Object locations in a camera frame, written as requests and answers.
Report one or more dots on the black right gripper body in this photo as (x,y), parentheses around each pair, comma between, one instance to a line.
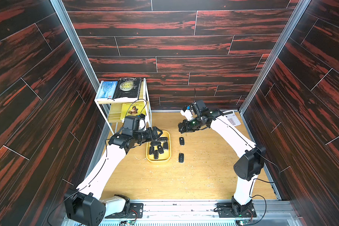
(186,125)

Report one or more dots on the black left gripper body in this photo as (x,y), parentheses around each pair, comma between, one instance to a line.
(146,136)

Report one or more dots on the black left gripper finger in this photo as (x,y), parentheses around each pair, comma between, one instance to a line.
(157,132)
(155,139)

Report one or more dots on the black silver Porsche key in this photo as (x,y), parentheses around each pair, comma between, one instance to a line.
(163,139)

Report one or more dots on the black VW car key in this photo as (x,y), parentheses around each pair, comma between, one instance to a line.
(160,149)

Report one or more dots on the silver-edged car key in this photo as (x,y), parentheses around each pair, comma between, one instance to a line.
(156,155)

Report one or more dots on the dark grey car key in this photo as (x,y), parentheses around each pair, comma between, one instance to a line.
(166,145)

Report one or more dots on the black three-button car key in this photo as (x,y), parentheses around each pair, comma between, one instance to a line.
(181,141)

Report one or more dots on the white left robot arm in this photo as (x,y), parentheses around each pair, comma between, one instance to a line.
(83,204)

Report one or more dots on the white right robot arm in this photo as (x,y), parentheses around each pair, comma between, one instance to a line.
(251,158)

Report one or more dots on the yellow storage box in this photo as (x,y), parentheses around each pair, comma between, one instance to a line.
(163,158)

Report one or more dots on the yellow book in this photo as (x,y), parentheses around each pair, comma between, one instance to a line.
(119,111)

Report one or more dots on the white calculator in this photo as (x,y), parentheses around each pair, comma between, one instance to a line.
(232,118)

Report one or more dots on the black book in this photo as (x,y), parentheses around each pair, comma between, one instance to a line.
(128,88)

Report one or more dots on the blue book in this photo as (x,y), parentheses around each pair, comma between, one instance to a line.
(107,90)

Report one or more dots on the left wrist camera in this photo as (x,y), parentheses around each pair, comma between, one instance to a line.
(142,122)

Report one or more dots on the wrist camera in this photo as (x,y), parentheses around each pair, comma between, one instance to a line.
(186,112)
(142,122)

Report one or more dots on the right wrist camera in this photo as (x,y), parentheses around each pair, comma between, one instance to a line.
(186,112)

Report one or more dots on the white wire shelf rack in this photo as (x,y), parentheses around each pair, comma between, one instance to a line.
(105,105)

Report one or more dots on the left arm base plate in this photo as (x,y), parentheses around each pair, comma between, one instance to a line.
(131,211)

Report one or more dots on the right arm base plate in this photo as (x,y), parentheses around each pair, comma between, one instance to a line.
(235,210)

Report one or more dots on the aluminium left corner post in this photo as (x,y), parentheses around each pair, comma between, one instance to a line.
(67,24)

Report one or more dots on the aluminium corner post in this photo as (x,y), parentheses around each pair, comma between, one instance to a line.
(67,24)
(284,36)

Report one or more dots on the aluminium right corner post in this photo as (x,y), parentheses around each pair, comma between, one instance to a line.
(284,36)

